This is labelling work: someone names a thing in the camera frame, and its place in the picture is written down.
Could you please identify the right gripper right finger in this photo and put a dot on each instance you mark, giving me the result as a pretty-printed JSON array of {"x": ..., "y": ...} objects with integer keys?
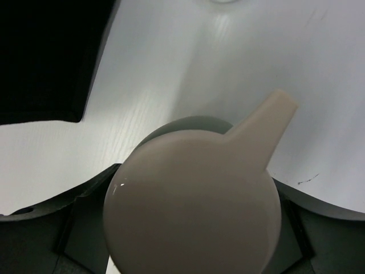
[{"x": 317, "y": 237}]

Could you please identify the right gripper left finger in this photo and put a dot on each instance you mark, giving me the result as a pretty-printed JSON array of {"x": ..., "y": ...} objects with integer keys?
[{"x": 63, "y": 234}]

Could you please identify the grey-green pump bottle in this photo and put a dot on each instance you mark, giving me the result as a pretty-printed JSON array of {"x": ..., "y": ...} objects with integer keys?
[{"x": 194, "y": 201}]

